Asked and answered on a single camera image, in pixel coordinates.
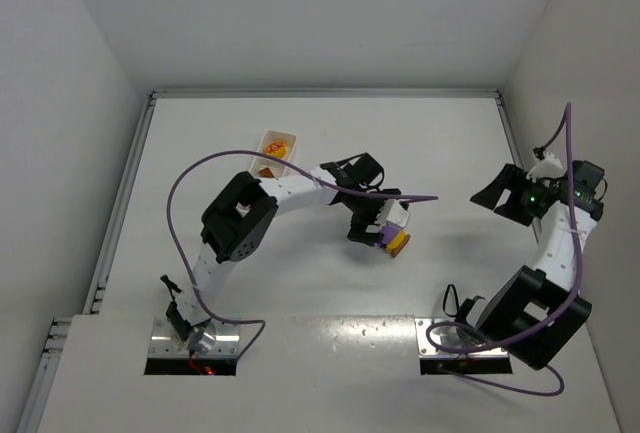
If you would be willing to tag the aluminium frame rail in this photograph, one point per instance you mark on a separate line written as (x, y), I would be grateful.
(58, 330)

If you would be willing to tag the purple rounded lego brick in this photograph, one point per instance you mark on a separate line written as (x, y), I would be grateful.
(388, 233)

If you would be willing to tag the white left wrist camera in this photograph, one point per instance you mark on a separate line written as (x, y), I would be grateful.
(393, 214)

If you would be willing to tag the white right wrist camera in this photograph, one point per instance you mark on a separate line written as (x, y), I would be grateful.
(549, 166)

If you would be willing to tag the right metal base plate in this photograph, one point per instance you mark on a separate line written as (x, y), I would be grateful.
(428, 345)

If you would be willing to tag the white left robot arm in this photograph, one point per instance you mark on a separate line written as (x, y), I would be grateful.
(235, 223)

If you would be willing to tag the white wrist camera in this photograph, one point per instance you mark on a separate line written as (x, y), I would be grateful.
(393, 214)
(549, 166)

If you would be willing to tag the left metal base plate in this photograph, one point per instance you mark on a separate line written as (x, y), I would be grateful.
(212, 341)

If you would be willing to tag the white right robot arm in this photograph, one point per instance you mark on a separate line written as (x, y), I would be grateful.
(547, 282)

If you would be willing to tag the white divided plastic tray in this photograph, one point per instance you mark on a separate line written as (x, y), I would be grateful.
(279, 170)

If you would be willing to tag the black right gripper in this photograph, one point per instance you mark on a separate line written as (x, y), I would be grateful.
(517, 195)

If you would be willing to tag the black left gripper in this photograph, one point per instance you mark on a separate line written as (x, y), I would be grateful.
(367, 216)

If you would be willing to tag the yellow lego plate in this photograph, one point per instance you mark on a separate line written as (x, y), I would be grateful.
(397, 242)

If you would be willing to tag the yellow rounded lego brick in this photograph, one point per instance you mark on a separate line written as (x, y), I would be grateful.
(277, 149)

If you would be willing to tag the metal base plate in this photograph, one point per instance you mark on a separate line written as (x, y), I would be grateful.
(212, 341)
(428, 345)

